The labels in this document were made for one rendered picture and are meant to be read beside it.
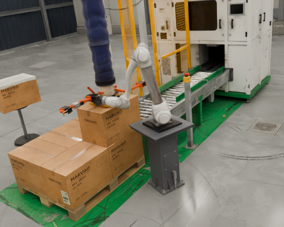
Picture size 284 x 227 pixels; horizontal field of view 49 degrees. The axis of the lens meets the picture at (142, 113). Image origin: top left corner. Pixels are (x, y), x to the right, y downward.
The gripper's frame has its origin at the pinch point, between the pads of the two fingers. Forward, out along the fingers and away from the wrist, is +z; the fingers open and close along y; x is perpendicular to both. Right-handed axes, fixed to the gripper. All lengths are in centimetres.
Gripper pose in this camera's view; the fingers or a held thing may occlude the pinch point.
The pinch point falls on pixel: (90, 97)
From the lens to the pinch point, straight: 338.3
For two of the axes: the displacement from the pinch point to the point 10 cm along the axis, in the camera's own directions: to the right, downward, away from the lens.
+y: 1.2, 9.2, 3.8
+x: 6.0, -3.7, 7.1
